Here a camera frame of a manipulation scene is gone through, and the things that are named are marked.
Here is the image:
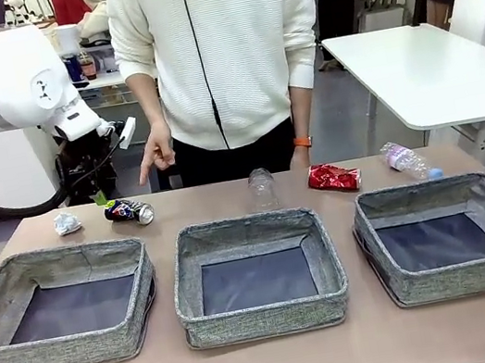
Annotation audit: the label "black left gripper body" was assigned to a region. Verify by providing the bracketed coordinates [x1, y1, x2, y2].
[56, 125, 117, 179]

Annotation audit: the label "crushed dark blue soda can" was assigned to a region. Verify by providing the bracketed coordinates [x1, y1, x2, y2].
[101, 192, 157, 232]

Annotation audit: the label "white paper ball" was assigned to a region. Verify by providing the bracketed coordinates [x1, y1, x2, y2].
[51, 208, 86, 239]

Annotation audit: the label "clear capless plastic bottle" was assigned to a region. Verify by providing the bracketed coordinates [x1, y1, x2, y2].
[244, 165, 284, 215]

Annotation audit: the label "clear bottle with blue cap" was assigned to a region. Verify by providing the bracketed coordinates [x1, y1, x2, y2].
[378, 133, 446, 189]

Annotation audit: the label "person's right forearm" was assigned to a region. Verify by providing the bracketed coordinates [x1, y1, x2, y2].
[125, 69, 169, 134]

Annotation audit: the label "person's left forearm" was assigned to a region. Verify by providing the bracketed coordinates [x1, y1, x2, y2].
[284, 81, 321, 141]

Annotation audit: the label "person's right hand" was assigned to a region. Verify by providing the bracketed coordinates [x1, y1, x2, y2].
[129, 119, 182, 187]

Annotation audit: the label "person's left hand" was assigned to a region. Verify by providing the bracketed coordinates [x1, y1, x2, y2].
[286, 144, 317, 171]

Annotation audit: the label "black backpack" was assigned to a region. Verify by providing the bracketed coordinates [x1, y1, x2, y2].
[51, 133, 122, 209]

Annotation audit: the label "white side desk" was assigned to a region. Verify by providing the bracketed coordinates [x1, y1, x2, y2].
[71, 67, 146, 154]

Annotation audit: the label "blue drink can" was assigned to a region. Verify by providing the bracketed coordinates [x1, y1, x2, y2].
[62, 53, 83, 84]

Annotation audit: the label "dark cola bottle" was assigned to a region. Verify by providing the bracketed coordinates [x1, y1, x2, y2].
[77, 49, 100, 81]

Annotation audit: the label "white bundled cloth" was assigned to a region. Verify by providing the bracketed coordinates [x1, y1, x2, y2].
[74, 0, 114, 41]

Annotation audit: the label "black trousers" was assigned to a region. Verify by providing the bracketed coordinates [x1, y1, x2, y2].
[171, 115, 303, 191]

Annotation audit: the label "bystander in red top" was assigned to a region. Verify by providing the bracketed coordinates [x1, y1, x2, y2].
[50, 0, 95, 28]

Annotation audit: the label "grey fabric basket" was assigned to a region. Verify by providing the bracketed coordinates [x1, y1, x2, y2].
[161, 199, 356, 355]
[0, 230, 170, 363]
[346, 169, 485, 316]

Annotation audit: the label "white knit sweater torso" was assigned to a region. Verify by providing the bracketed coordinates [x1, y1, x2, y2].
[103, 0, 340, 168]

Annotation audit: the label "orange wristband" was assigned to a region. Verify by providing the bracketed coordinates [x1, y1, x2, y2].
[292, 133, 316, 152]

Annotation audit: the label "crushed red soda can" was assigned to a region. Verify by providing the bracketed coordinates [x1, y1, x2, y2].
[305, 156, 367, 200]

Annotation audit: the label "large white table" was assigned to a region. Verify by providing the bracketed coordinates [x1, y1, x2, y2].
[319, 10, 485, 184]

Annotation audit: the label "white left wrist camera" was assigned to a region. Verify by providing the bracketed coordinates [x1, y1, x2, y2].
[114, 115, 143, 152]

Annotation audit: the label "thick black robot cable hose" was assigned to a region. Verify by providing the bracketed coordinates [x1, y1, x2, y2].
[0, 142, 73, 222]

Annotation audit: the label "thin black earphone cable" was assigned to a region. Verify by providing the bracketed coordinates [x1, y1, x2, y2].
[180, 0, 231, 154]

